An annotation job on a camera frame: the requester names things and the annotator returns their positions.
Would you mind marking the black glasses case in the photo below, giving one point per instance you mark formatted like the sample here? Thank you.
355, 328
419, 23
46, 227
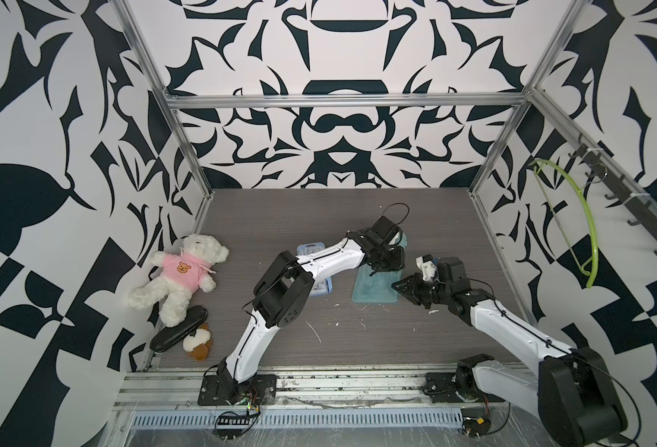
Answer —
168, 337

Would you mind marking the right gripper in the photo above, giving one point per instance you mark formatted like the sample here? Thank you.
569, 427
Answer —
410, 291

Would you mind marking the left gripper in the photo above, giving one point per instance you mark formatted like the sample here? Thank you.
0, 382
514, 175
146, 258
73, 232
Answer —
397, 253

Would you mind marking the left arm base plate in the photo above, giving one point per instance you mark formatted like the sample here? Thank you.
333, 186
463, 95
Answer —
216, 390

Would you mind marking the white teddy bear pink shirt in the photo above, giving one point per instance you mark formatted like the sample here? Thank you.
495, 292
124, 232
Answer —
181, 276

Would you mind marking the black connector left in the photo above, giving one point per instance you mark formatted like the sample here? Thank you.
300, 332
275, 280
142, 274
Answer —
231, 425

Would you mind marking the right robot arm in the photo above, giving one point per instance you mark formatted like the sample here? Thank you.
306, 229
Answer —
568, 389

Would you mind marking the small brown white plush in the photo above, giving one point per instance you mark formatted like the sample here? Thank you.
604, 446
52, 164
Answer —
199, 343

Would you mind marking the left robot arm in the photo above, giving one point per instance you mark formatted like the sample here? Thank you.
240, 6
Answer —
282, 293

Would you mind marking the aluminium frame rail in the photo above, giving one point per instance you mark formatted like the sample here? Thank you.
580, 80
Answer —
330, 387

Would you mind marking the teal ruler set case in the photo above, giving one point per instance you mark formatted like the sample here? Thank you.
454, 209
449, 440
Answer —
376, 287

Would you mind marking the green tube on wall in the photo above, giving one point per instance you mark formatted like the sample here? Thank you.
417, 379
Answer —
550, 178

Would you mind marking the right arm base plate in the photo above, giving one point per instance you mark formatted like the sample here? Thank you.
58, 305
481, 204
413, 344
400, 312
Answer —
458, 386

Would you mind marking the black yellow connector right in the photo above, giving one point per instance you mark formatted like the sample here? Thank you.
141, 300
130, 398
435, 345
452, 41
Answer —
476, 425

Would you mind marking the black hook rack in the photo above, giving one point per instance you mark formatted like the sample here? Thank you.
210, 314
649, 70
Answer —
622, 188

